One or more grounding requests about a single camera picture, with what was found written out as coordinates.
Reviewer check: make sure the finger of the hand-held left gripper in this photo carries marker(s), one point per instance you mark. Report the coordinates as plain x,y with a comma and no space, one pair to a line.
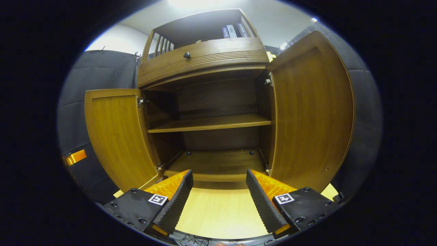
76,157

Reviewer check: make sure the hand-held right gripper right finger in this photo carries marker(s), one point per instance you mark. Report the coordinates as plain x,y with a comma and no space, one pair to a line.
261,201

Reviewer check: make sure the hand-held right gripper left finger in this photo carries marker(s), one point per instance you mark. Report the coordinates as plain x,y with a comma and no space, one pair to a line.
177,201

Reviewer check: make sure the wooden cabinet door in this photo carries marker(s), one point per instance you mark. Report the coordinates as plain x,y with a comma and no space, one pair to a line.
116,136
310,109

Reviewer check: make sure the wooden double-door shoe cabinet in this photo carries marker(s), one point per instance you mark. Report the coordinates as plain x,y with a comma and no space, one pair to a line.
215,99

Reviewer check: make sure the metal door hinge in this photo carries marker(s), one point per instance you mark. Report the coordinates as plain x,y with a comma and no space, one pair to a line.
141,101
159,167
268,81
267,169

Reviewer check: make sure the wooden inner cabinet shelf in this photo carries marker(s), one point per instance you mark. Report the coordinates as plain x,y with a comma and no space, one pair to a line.
211,122

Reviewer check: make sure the wooden cabinet drawer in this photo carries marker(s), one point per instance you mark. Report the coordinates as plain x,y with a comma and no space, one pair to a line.
218,51

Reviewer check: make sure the small black object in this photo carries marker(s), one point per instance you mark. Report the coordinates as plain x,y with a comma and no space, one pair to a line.
338,197

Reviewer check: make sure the black backdrop cloth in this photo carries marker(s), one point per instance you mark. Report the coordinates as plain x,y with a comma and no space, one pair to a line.
88,71

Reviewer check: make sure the black drawer knob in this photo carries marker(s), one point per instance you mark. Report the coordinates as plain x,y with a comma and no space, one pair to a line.
186,55

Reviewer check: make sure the black book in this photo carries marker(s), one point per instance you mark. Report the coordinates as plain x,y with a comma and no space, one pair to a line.
242,30

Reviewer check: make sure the grey spine book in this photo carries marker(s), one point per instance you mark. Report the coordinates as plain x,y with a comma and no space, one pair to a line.
232,31

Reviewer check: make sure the large ceiling light panel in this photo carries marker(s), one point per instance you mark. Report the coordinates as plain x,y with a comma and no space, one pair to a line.
191,2

